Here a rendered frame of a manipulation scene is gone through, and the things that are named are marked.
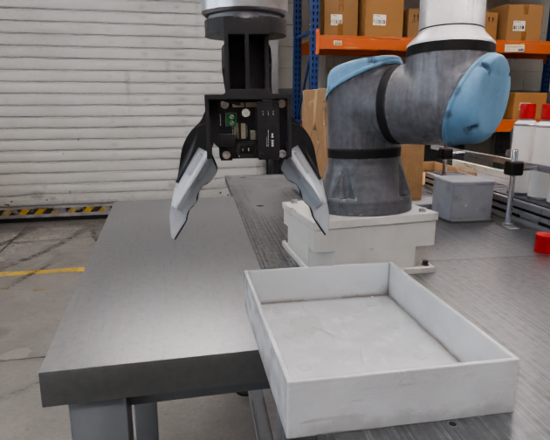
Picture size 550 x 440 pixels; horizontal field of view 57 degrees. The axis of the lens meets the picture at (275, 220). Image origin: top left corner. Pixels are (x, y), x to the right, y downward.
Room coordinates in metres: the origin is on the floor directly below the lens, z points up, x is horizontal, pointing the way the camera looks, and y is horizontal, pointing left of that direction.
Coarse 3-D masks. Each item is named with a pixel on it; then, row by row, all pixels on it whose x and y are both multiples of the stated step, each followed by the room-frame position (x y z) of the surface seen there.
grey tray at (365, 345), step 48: (288, 288) 0.63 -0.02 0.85; (336, 288) 0.64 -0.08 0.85; (384, 288) 0.65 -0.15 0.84; (288, 336) 0.53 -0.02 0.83; (336, 336) 0.53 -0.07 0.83; (384, 336) 0.53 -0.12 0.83; (432, 336) 0.53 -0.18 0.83; (480, 336) 0.44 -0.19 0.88; (288, 384) 0.35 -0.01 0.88; (336, 384) 0.36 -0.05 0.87; (384, 384) 0.37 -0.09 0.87; (432, 384) 0.38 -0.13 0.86; (480, 384) 0.38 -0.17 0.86; (288, 432) 0.35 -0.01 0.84; (336, 432) 0.36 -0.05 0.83
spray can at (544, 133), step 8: (544, 104) 1.11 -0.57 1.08; (544, 112) 1.10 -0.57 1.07; (544, 120) 1.10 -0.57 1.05; (536, 128) 1.11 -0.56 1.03; (544, 128) 1.09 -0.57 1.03; (536, 136) 1.10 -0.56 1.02; (544, 136) 1.09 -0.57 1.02; (536, 144) 1.10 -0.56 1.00; (544, 144) 1.09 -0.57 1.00; (536, 152) 1.10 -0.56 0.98; (544, 152) 1.09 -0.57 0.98; (536, 160) 1.10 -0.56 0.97; (544, 160) 1.09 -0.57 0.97; (536, 176) 1.09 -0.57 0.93; (544, 176) 1.08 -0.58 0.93; (528, 184) 1.12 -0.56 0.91; (536, 184) 1.09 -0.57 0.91; (544, 184) 1.08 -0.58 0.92; (528, 192) 1.11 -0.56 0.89; (536, 192) 1.09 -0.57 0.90; (544, 192) 1.08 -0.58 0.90; (544, 200) 1.08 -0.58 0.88
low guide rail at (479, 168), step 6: (456, 162) 1.54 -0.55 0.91; (462, 162) 1.50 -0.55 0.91; (468, 162) 1.48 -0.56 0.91; (468, 168) 1.47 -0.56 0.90; (474, 168) 1.44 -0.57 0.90; (480, 168) 1.40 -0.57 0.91; (486, 168) 1.37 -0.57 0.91; (492, 168) 1.35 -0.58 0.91; (486, 174) 1.37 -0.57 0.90; (492, 174) 1.34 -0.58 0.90; (498, 174) 1.32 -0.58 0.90; (504, 174) 1.29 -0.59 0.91
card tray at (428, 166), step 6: (426, 162) 1.89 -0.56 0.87; (432, 162) 1.89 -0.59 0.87; (438, 162) 1.86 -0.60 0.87; (426, 168) 1.89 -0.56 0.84; (432, 168) 1.89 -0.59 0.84; (438, 168) 1.85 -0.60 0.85; (450, 168) 1.76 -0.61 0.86; (456, 168) 1.73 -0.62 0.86; (462, 168) 1.69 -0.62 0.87; (474, 174) 1.61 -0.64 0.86
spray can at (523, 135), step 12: (528, 108) 1.16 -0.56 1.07; (528, 120) 1.15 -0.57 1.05; (516, 132) 1.16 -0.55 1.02; (528, 132) 1.15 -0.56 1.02; (516, 144) 1.16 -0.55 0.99; (528, 144) 1.15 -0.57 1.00; (528, 156) 1.15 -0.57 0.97; (516, 180) 1.15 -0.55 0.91; (528, 180) 1.15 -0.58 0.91; (516, 192) 1.15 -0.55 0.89
